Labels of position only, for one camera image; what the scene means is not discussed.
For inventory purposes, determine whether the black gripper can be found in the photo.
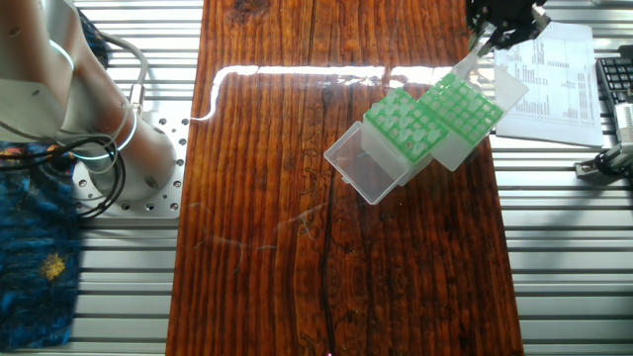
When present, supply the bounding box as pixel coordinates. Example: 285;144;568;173
467;0;552;51

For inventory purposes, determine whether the clear box green tip rack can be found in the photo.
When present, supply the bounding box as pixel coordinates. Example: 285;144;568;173
323;87;451;207
418;52;530;173

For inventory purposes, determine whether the white printed paper sheet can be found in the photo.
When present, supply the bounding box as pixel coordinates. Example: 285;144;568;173
494;22;605;148

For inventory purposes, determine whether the black computer keyboard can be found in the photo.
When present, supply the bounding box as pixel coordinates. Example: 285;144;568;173
595;44;633;108

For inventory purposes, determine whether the white grey box device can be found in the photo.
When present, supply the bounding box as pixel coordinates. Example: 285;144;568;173
612;101;633;144

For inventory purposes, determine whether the small grey mounted device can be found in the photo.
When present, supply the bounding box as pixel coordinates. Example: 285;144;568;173
573;142;633;188

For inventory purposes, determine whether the brown wooden board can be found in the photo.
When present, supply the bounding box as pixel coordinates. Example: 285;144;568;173
165;0;525;356

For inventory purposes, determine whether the blue painted cloth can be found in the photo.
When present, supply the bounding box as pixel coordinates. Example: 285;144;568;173
0;9;110;352

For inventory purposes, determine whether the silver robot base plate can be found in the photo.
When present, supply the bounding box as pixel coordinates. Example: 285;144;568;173
73;111;187;219

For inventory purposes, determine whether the grey base cable with connector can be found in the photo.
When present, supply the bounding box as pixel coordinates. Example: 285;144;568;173
96;32;149;118

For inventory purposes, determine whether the black base cable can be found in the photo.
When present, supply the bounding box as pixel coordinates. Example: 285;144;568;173
0;136;128;220

